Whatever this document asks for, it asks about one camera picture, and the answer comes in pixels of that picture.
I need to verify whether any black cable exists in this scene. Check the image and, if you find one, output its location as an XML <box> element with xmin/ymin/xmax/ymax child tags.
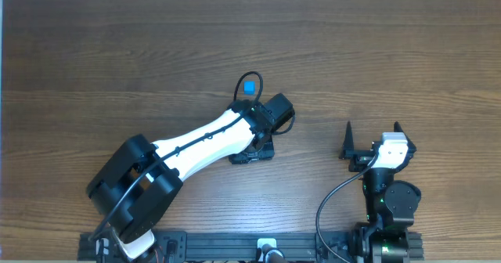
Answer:
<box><xmin>88</xmin><ymin>70</ymin><xmax>297</xmax><ymax>243</ymax></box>
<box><xmin>315</xmin><ymin>152</ymin><xmax>380</xmax><ymax>263</ymax></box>

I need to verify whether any mounting rail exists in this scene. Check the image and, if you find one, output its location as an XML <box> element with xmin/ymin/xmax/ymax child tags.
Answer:
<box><xmin>77</xmin><ymin>230</ymin><xmax>425</xmax><ymax>263</ymax></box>

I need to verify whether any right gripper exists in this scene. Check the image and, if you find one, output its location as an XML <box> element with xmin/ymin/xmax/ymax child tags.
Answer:
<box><xmin>339</xmin><ymin>121</ymin><xmax>417</xmax><ymax>173</ymax></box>

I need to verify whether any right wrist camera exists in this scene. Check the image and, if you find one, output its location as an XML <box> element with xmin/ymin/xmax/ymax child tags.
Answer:
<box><xmin>373</xmin><ymin>131</ymin><xmax>410</xmax><ymax>170</ymax></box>

